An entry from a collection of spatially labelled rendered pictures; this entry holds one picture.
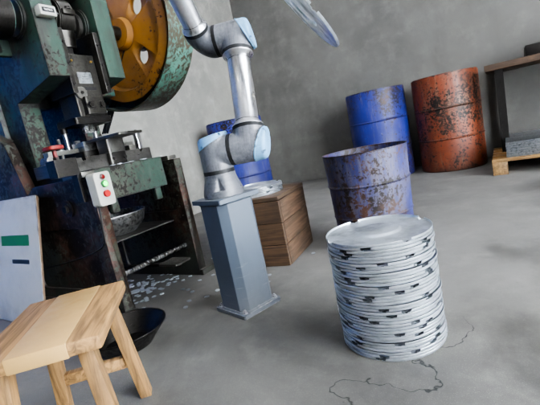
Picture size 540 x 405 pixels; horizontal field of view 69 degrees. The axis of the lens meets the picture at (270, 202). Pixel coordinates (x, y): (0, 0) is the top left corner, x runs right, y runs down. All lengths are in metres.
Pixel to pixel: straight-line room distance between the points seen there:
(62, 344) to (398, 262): 0.75
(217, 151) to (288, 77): 3.75
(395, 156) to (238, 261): 0.90
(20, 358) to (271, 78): 4.67
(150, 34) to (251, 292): 1.45
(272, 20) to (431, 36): 1.89
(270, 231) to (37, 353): 1.28
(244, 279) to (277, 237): 0.50
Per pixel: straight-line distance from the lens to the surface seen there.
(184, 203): 2.04
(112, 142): 1.96
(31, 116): 2.20
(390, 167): 1.88
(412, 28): 4.65
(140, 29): 2.35
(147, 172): 1.98
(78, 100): 2.04
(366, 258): 1.02
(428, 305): 1.12
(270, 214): 1.89
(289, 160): 5.15
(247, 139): 1.38
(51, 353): 0.87
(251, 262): 1.47
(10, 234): 2.27
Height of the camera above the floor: 0.63
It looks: 9 degrees down
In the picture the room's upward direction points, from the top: 11 degrees counter-clockwise
